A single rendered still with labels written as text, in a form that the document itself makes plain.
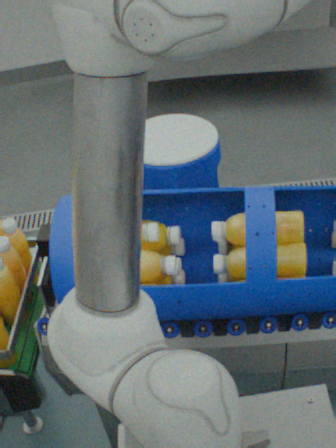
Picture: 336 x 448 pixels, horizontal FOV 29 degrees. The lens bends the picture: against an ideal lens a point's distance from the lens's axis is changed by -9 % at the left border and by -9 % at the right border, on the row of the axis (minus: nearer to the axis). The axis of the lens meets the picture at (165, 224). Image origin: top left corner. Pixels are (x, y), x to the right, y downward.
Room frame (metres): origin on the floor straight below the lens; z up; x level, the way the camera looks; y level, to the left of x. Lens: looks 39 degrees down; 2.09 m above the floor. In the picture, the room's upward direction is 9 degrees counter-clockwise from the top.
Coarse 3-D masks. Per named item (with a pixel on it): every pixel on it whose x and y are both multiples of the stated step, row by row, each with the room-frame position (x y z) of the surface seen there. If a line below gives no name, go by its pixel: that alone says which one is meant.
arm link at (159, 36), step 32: (128, 0) 0.66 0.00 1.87; (160, 0) 0.63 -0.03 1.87; (192, 0) 0.64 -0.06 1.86; (224, 0) 0.65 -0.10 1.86; (256, 0) 0.67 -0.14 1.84; (128, 32) 0.65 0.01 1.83; (160, 32) 0.62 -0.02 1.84; (192, 32) 0.63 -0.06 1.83; (224, 32) 0.64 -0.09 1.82; (256, 32) 0.67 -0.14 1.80
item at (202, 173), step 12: (216, 144) 1.64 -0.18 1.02; (204, 156) 1.58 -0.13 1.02; (216, 156) 1.62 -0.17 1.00; (144, 168) 1.58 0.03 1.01; (156, 168) 1.56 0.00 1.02; (168, 168) 1.56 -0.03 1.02; (180, 168) 1.55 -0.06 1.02; (192, 168) 1.56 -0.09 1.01; (204, 168) 1.58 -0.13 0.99; (216, 168) 1.61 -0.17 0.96; (144, 180) 1.58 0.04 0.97; (156, 180) 1.56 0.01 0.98; (168, 180) 1.55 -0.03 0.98; (180, 180) 1.55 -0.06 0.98; (192, 180) 1.56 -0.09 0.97; (204, 180) 1.57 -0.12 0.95; (216, 180) 1.61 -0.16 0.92
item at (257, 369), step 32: (192, 320) 1.07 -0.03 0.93; (224, 320) 1.06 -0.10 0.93; (256, 320) 1.04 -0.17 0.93; (288, 320) 1.01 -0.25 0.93; (320, 320) 0.99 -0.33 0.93; (224, 352) 0.98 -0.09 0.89; (256, 352) 0.97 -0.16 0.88; (288, 352) 0.95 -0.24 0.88; (320, 352) 0.93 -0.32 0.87; (64, 384) 1.09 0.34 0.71; (256, 384) 0.99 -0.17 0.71; (288, 384) 0.98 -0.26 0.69; (320, 384) 0.97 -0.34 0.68
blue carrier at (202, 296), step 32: (160, 192) 1.20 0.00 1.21; (192, 192) 1.20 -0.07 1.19; (224, 192) 1.20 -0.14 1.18; (256, 192) 1.12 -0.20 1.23; (288, 192) 1.18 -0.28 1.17; (320, 192) 1.17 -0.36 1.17; (64, 224) 1.12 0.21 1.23; (192, 224) 1.25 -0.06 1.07; (256, 224) 1.03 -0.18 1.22; (320, 224) 1.19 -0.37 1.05; (64, 256) 1.06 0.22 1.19; (192, 256) 1.22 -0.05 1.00; (256, 256) 0.98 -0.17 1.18; (320, 256) 1.15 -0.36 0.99; (64, 288) 1.03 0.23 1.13; (160, 288) 0.99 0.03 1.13; (192, 288) 0.98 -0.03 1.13; (224, 288) 0.97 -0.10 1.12; (256, 288) 0.95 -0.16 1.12; (288, 288) 0.94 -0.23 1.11; (320, 288) 0.93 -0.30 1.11; (160, 320) 1.02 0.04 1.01
